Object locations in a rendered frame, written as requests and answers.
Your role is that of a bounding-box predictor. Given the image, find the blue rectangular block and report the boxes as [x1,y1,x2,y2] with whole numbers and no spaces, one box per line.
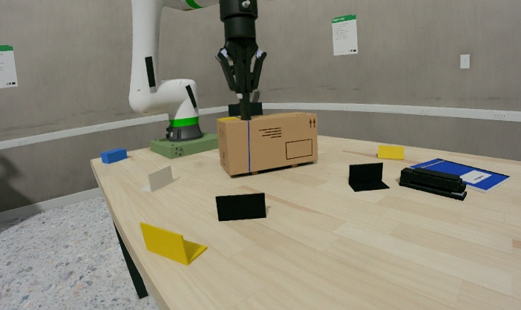
[101,148,128,164]

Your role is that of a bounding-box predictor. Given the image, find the blue notebook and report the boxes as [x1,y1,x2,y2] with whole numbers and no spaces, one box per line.
[409,158,511,194]

